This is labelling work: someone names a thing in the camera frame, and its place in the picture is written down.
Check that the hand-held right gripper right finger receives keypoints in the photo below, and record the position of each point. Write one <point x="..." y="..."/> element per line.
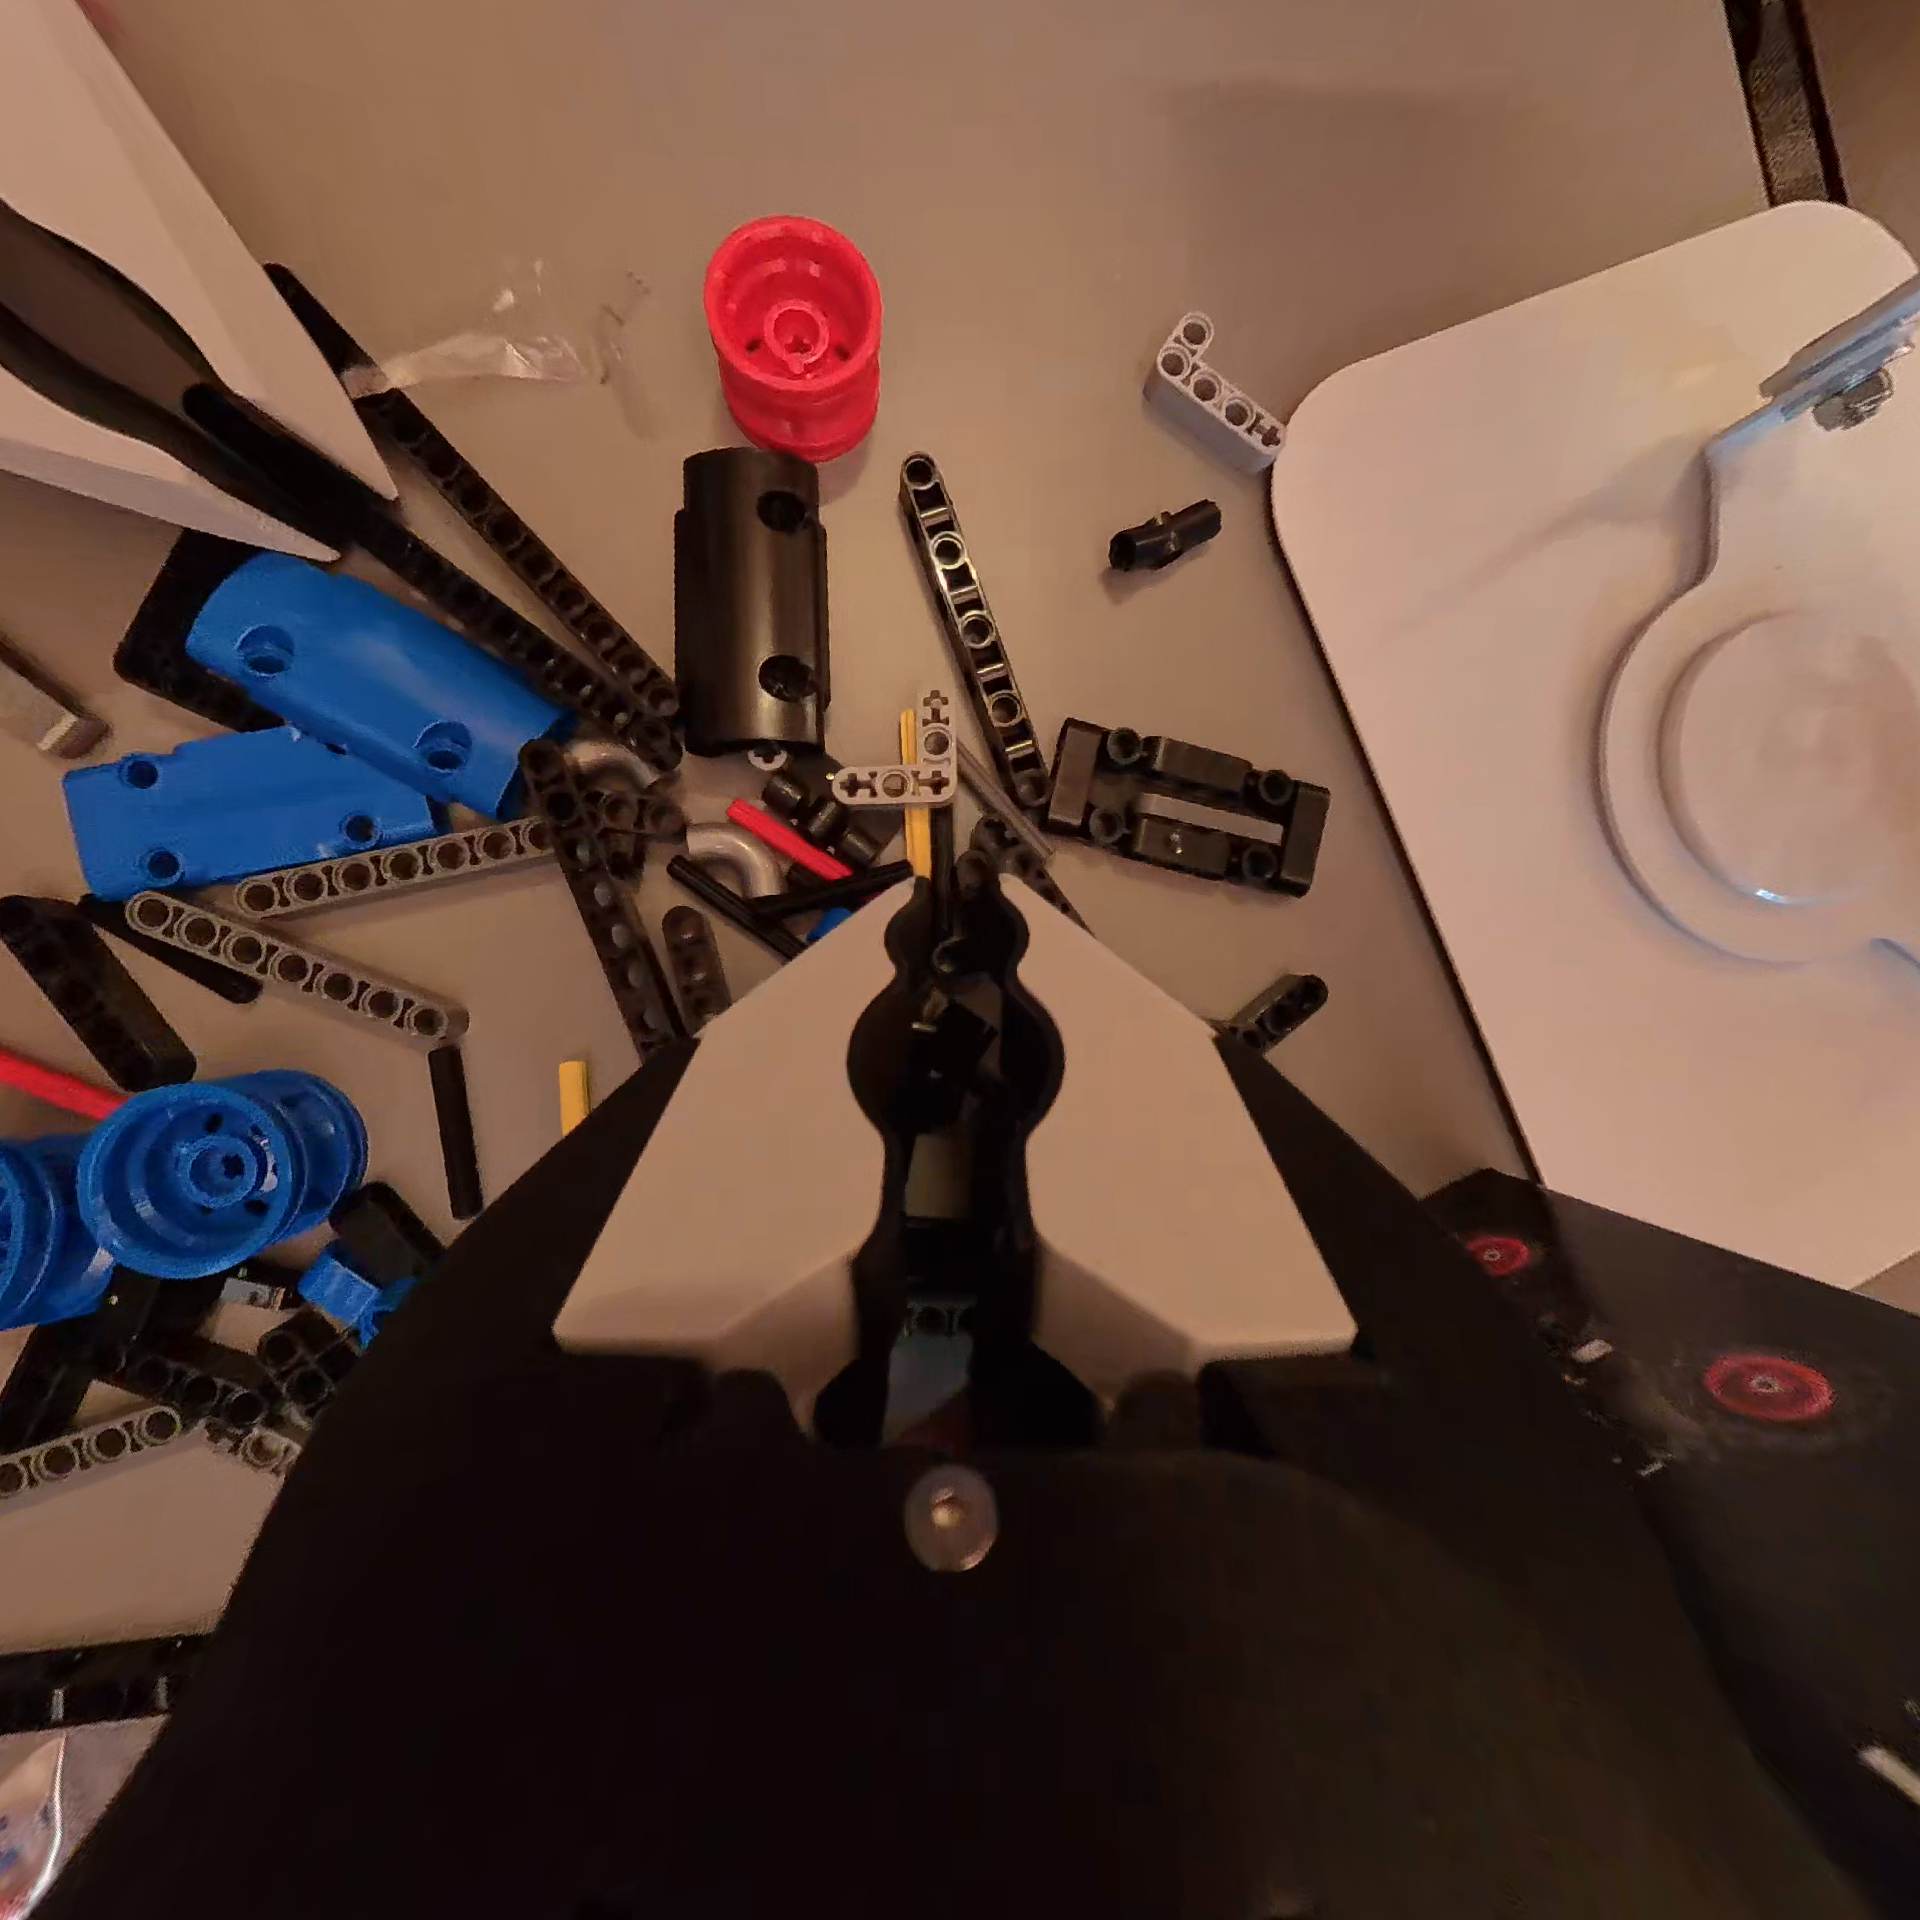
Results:
<point x="1186" y="1200"/>

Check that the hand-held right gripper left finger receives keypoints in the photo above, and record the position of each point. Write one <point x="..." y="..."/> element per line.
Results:
<point x="720" y="1185"/>

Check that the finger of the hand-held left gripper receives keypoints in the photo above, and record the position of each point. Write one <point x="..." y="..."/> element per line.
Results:
<point x="91" y="464"/>
<point x="150" y="195"/>

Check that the pile of black toy beams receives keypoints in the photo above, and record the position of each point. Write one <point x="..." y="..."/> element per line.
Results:
<point x="616" y="900"/>

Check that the blue curved panel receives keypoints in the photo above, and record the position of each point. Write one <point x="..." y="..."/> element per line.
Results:
<point x="224" y="819"/>
<point x="347" y="662"/>

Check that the short yellow axle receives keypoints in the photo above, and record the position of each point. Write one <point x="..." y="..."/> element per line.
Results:
<point x="908" y="750"/>
<point x="573" y="1095"/>

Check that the short black beam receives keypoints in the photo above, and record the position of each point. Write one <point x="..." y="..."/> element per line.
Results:
<point x="1277" y="1008"/>

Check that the short black axle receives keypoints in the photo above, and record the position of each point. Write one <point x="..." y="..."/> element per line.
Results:
<point x="455" y="1132"/>

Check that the grey curved tube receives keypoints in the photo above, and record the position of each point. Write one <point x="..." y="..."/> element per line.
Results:
<point x="608" y="750"/>
<point x="751" y="839"/>

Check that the small red axle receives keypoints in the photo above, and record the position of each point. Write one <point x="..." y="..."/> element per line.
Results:
<point x="788" y="839"/>

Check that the clear plastic scrap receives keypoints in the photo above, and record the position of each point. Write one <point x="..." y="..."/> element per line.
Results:
<point x="494" y="353"/>

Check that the small blue connector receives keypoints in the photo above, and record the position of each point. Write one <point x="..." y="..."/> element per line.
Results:
<point x="347" y="1290"/>

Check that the long black beam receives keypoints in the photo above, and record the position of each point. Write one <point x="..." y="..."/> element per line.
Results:
<point x="91" y="1681"/>
<point x="494" y="524"/>

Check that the light grey cross-hole L-beam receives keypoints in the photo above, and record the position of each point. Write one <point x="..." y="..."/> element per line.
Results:
<point x="944" y="779"/>

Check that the black curved panel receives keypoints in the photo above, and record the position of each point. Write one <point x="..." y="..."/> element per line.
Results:
<point x="734" y="630"/>

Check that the blue toy wheel hub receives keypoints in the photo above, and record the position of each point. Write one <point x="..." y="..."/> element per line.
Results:
<point x="150" y="1200"/>

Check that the white booklet stand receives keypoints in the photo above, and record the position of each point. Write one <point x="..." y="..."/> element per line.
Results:
<point x="1471" y="675"/>

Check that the black connector pin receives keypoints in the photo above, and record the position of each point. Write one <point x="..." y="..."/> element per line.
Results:
<point x="1163" y="538"/>

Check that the red toy wheel hub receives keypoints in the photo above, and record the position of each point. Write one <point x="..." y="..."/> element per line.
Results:
<point x="797" y="376"/>

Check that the dark grey long beam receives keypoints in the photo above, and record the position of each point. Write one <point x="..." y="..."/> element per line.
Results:
<point x="91" y="1448"/>

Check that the black toy set box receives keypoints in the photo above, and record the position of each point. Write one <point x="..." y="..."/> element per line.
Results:
<point x="1770" y="1575"/>

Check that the thin black beam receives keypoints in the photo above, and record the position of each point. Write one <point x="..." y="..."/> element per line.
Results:
<point x="917" y="511"/>

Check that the light grey small L-beam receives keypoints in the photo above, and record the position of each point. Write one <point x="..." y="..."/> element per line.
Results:
<point x="1186" y="398"/>

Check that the black rectangular frame piece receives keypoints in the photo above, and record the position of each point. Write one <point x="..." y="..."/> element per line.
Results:
<point x="1080" y="810"/>

